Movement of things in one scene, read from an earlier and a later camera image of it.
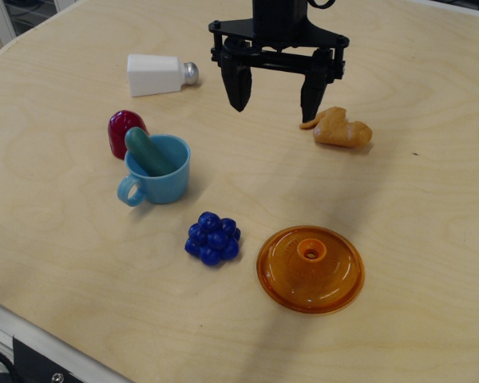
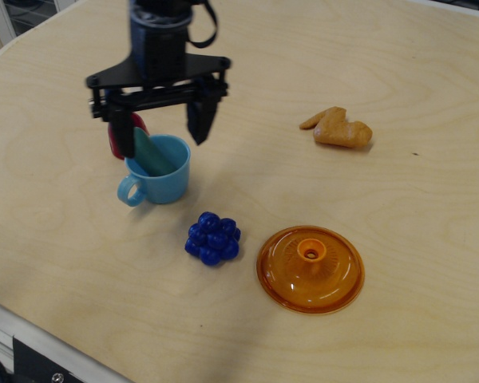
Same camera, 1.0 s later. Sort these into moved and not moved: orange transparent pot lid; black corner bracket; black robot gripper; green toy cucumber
Moved: black robot gripper
Not moved: green toy cucumber; orange transparent pot lid; black corner bracket
